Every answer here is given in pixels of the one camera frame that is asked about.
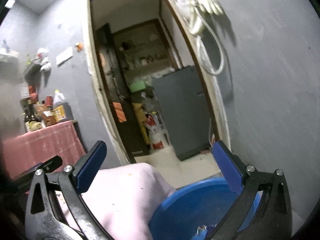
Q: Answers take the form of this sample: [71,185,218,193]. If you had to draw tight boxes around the large soy sauce jug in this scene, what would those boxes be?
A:
[53,89,73,123]

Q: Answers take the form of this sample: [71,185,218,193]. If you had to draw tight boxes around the red white bag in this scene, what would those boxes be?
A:
[144,112,169,151]

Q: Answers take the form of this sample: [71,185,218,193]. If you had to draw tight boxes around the red checked counter cloth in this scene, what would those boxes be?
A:
[1,121,86,179]

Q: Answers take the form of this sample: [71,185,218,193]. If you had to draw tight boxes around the blue snack wrapper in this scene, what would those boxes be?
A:
[191,225,216,240]

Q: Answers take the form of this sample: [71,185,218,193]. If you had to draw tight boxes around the green box on shelf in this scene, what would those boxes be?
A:
[129,80,146,93]

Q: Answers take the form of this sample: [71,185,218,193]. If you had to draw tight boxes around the wooden door frame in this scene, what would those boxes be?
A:
[85,0,229,164]

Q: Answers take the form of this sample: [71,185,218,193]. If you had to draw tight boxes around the white hose loop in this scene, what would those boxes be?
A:
[196,7,225,76]

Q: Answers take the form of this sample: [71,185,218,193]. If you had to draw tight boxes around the white wall switch panel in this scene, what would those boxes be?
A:
[55,46,73,66]

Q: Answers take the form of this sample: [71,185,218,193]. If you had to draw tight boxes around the red cup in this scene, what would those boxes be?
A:
[45,95,53,107]

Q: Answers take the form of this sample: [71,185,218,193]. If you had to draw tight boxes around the orange wall hook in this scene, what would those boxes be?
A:
[74,42,84,52]

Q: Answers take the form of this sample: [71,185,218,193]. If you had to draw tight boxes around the white rubber gloves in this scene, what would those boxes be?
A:
[188,0,224,36]

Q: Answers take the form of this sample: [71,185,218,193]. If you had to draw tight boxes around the blue plastic basin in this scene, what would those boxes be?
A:
[149,177,238,239]

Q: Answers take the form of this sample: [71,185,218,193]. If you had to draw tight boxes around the pink table cloth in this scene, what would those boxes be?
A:
[81,163,176,239]

